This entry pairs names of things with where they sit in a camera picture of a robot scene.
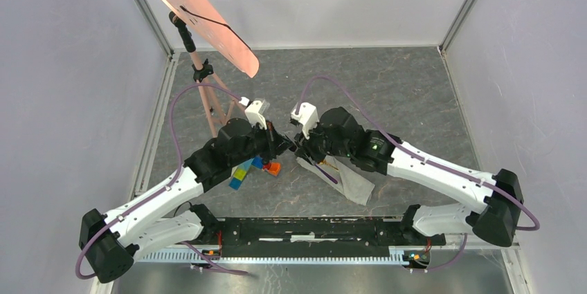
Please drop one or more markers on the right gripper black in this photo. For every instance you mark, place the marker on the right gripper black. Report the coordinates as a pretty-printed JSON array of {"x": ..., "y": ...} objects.
[{"x": 304, "y": 145}]

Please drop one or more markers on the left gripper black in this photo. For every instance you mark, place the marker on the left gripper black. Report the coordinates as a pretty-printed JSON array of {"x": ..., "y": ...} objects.
[{"x": 276, "y": 144}]

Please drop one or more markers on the purple fork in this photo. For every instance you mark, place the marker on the purple fork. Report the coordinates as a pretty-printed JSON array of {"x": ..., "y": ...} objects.
[{"x": 327, "y": 172}]

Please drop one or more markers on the grey cloth napkin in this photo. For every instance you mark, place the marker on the grey cloth napkin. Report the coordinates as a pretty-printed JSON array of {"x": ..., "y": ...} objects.
[{"x": 351, "y": 185}]

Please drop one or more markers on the gold spoon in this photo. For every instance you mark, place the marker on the gold spoon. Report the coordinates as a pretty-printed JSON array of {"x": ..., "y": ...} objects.
[{"x": 329, "y": 163}]

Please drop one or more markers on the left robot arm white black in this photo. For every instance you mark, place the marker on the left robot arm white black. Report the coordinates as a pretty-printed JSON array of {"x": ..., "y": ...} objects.
[{"x": 156, "y": 209}]

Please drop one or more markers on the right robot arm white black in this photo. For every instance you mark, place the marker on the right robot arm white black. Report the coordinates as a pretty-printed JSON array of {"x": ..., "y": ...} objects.
[{"x": 486, "y": 205}]

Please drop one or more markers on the colourful toy block pile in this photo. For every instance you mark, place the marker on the colourful toy block pile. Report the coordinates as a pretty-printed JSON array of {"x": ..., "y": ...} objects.
[{"x": 240, "y": 172}]

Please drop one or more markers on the pink perforated music stand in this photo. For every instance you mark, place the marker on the pink perforated music stand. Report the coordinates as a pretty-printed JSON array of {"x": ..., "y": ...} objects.
[{"x": 200, "y": 16}]

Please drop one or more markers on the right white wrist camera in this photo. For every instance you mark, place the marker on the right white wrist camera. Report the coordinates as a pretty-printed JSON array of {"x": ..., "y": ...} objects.
[{"x": 305, "y": 115}]

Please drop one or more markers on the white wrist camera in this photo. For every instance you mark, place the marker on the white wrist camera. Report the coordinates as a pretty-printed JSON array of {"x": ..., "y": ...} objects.
[
  {"x": 305, "y": 115},
  {"x": 254, "y": 109}
]

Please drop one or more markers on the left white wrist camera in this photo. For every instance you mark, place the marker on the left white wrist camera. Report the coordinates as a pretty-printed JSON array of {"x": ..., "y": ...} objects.
[{"x": 254, "y": 109}]

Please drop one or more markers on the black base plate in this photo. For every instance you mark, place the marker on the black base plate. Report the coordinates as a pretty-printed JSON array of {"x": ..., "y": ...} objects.
[{"x": 311, "y": 236}]

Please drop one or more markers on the aluminium frame rail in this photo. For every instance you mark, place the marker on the aluminium frame rail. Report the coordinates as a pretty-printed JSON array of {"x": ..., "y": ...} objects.
[{"x": 170, "y": 240}]

